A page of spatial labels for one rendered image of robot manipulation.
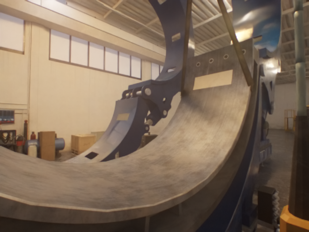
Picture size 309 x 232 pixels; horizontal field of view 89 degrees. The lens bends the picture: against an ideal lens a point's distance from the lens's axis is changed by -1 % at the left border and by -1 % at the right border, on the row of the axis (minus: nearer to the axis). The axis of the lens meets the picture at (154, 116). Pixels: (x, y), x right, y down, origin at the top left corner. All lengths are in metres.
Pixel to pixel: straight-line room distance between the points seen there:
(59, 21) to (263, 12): 8.62
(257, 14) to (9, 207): 3.81
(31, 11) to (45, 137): 5.57
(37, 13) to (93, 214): 9.69
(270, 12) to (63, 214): 3.71
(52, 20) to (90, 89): 3.68
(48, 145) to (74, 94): 3.27
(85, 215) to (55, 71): 9.52
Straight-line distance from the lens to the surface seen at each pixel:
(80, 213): 0.46
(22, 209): 0.42
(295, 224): 0.45
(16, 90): 9.43
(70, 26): 10.13
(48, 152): 7.99
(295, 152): 0.44
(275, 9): 3.72
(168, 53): 4.77
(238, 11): 3.97
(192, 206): 0.94
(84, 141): 8.28
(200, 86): 1.74
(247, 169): 1.48
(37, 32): 10.19
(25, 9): 9.86
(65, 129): 9.66
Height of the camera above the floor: 1.69
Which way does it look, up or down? 1 degrees up
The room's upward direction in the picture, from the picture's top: straight up
